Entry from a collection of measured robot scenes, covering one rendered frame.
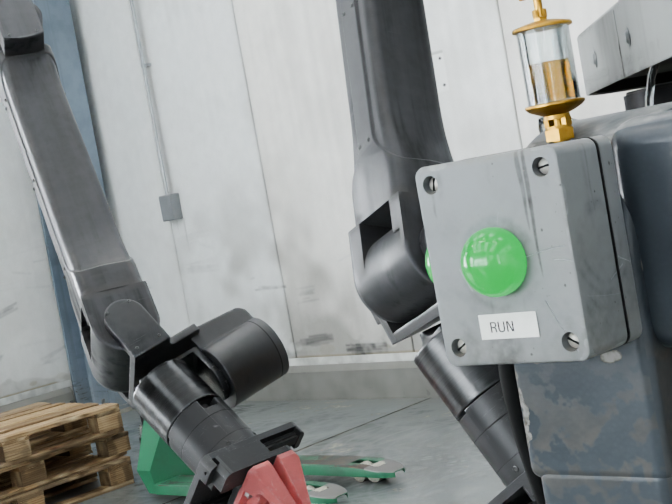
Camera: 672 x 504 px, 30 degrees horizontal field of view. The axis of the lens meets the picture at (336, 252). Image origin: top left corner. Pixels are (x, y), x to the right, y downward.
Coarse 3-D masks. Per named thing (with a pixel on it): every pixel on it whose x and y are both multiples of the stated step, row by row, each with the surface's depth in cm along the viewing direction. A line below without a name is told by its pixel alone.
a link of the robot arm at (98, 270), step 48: (0, 0) 123; (48, 48) 123; (0, 96) 125; (48, 96) 120; (48, 144) 116; (48, 192) 113; (96, 192) 114; (96, 240) 110; (96, 288) 106; (144, 288) 106; (96, 336) 103
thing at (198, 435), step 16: (192, 416) 100; (208, 416) 99; (224, 416) 100; (176, 432) 100; (192, 432) 99; (208, 432) 99; (224, 432) 99; (240, 432) 99; (272, 432) 100; (288, 432) 101; (176, 448) 100; (192, 448) 99; (208, 448) 98; (224, 448) 96; (272, 448) 99; (192, 464) 99; (208, 464) 94; (208, 480) 95; (192, 496) 96; (208, 496) 98; (224, 496) 99
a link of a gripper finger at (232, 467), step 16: (240, 448) 96; (256, 448) 97; (288, 448) 98; (224, 464) 94; (240, 464) 95; (256, 464) 96; (272, 464) 98; (288, 464) 97; (224, 480) 94; (240, 480) 96; (288, 480) 97; (304, 480) 97; (304, 496) 96
